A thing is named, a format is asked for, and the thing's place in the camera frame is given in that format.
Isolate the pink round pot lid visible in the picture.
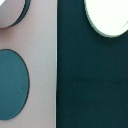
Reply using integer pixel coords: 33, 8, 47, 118
0, 0, 31, 29

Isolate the cream round plate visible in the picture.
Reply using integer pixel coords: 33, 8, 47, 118
84, 0, 128, 38

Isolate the black table mat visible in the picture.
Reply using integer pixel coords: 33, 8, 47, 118
57, 0, 128, 128

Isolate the pink toy stove counter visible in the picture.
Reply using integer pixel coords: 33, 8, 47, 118
0, 0, 57, 128

